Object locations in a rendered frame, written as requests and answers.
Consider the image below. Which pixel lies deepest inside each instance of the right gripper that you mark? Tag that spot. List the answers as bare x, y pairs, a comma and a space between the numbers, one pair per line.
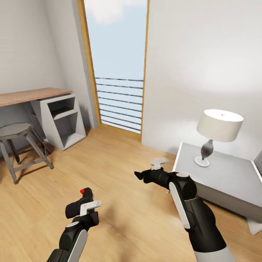
150, 175

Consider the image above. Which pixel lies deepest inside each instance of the digital camera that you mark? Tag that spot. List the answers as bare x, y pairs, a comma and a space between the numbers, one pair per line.
73, 209

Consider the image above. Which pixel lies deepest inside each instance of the taboret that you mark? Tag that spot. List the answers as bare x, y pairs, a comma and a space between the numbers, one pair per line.
15, 130

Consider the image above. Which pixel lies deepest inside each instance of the fixed window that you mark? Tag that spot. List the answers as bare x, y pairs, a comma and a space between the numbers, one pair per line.
115, 34

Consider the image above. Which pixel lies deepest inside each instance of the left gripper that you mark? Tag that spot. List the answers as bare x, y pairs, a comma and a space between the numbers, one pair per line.
92, 219

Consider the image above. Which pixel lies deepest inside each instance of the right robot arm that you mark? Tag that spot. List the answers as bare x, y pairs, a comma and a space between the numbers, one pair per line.
197, 217

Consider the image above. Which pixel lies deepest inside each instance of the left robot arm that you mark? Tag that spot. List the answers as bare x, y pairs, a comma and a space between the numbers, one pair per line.
74, 237

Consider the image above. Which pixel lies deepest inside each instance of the desk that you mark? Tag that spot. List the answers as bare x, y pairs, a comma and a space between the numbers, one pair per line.
54, 112

